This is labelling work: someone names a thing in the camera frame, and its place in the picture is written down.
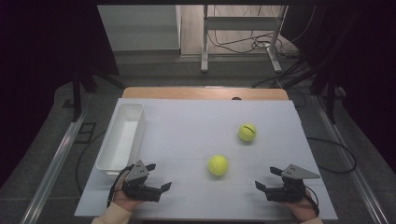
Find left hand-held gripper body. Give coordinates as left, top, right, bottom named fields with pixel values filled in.
left=121, top=160, right=163, bottom=203

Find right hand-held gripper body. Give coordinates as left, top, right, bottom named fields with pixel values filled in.
left=264, top=163, right=321, bottom=203

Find white plastic bin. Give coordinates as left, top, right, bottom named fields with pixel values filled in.
left=95, top=103, right=148, bottom=180

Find plain yellow tennis ball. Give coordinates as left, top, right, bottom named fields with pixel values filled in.
left=207, top=154, right=230, bottom=177

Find person's left hand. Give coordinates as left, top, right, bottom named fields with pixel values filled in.
left=112, top=172, right=145, bottom=213

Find person's right hand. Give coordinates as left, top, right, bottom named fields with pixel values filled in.
left=281, top=188, right=319, bottom=224

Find yellow tennis ball black mark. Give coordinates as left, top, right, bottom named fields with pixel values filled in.
left=238, top=122, right=258, bottom=143

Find white board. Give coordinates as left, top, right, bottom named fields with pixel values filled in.
left=74, top=98, right=339, bottom=221

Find wooden table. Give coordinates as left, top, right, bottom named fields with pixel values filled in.
left=120, top=86, right=290, bottom=102

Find black tripod stand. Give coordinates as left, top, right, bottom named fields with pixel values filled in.
left=279, top=64, right=347, bottom=125
left=61, top=66, right=126, bottom=123

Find white cabinet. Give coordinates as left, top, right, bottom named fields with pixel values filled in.
left=97, top=4, right=182, bottom=52

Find dark curtain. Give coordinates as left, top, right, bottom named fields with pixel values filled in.
left=280, top=0, right=396, bottom=175
left=0, top=0, right=120, bottom=189

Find white metal stand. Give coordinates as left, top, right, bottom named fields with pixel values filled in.
left=200, top=4, right=290, bottom=75

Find right hand-held gripper black cable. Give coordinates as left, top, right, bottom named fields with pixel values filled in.
left=304, top=185, right=320, bottom=217

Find hand-held gripper black cable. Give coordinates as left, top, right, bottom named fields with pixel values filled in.
left=106, top=163, right=134, bottom=209
left=304, top=185, right=320, bottom=217

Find left hand-held gripper black cable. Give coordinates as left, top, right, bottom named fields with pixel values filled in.
left=106, top=163, right=134, bottom=209

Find metal floor rail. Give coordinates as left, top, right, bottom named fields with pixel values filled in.
left=312, top=94, right=390, bottom=224
left=19, top=108, right=90, bottom=224

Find thin black floor cable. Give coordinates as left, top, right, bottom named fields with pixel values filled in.
left=75, top=130, right=106, bottom=196

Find long black floor cable loop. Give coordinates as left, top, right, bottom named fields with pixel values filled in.
left=306, top=136, right=359, bottom=175

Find black square floor bracket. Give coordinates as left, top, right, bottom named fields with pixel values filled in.
left=74, top=121, right=98, bottom=145

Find thick black floor cables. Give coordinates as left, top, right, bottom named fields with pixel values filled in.
left=251, top=57, right=314, bottom=108

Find tangle of thin floor cables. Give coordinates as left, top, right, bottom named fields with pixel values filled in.
left=207, top=4, right=317, bottom=60

